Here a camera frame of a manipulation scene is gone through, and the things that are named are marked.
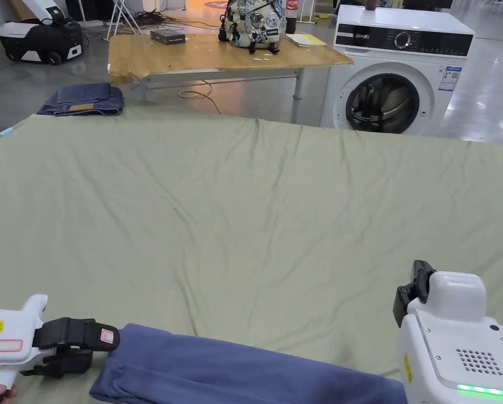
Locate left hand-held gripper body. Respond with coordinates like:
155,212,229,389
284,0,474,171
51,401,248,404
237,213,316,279
0,294,49,390

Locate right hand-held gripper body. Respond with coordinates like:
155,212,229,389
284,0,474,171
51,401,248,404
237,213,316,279
392,259,503,404

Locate dark blue shirt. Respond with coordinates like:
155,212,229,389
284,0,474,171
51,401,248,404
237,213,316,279
89,323,408,404

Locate bed with pale green sheet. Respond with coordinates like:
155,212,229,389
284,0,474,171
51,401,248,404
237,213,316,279
0,111,503,404

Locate folded blue jeans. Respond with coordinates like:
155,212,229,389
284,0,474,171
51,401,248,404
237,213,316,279
36,82,126,118

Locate white washing machine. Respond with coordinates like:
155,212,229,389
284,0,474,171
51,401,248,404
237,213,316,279
320,0,476,135

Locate white and black robot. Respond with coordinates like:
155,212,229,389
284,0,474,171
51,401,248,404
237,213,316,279
0,0,84,66

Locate wooden folding table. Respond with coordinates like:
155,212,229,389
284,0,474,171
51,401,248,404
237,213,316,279
107,0,355,125

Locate white folding stand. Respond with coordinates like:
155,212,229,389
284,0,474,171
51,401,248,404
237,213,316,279
102,0,144,42

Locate yellow cable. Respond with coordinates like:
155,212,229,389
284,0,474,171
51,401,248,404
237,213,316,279
179,79,224,115

